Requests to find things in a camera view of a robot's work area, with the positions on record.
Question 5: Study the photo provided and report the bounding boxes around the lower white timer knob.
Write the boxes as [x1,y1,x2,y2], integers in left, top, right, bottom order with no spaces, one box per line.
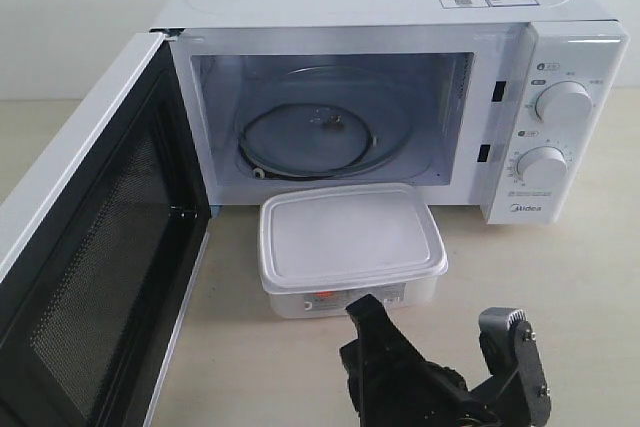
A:
[516,146,568,189]

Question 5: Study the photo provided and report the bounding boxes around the white Midea microwave oven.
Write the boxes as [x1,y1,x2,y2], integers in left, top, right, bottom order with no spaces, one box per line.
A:
[152,0,629,224]

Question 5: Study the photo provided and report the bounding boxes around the white microwave door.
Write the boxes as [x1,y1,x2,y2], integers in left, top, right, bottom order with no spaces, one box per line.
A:
[1,30,210,426]

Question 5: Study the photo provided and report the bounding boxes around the white lidded plastic container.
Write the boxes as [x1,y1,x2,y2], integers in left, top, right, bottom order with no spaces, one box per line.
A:
[258,183,448,319]

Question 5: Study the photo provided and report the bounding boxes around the grey black wrist camera mount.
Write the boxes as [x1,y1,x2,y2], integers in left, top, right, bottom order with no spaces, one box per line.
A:
[471,307,552,426]

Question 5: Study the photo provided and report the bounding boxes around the glass turntable plate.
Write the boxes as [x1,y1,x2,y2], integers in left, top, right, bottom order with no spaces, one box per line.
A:
[236,66,413,181]

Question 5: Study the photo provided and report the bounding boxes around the upper white control knob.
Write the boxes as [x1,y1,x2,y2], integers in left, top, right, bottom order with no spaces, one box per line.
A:
[535,81,593,125]

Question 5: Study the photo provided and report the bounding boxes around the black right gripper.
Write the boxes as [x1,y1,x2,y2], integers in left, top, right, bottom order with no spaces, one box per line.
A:
[337,294,496,427]

